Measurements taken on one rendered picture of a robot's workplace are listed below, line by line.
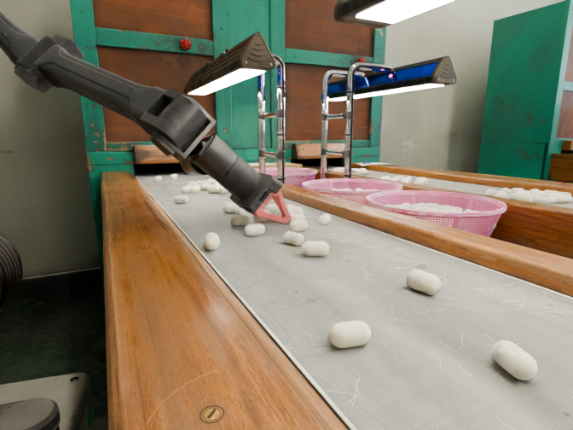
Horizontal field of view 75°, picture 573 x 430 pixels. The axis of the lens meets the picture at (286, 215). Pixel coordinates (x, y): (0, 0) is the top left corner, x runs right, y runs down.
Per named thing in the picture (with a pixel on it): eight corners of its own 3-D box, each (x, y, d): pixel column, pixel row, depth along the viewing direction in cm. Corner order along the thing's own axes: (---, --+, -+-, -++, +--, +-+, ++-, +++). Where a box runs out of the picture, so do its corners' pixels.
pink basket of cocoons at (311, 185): (367, 236, 85) (368, 194, 83) (281, 218, 103) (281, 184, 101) (417, 217, 104) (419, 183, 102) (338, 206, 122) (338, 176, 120)
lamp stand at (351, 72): (347, 205, 122) (352, 59, 113) (315, 196, 140) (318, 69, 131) (392, 200, 131) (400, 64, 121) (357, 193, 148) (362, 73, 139)
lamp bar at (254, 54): (241, 66, 79) (240, 28, 77) (182, 94, 133) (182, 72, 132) (276, 69, 82) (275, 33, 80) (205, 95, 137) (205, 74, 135)
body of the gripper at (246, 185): (257, 177, 70) (228, 150, 67) (280, 183, 61) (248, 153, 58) (236, 204, 69) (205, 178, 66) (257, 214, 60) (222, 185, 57)
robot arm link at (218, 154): (193, 155, 56) (215, 126, 57) (179, 158, 62) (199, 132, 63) (227, 184, 59) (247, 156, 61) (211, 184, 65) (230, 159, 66)
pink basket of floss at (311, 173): (303, 203, 125) (303, 175, 123) (234, 199, 135) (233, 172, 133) (325, 192, 149) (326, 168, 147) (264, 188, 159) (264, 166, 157)
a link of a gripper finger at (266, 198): (287, 201, 74) (253, 171, 69) (305, 208, 67) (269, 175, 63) (267, 229, 73) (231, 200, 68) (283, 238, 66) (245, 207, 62)
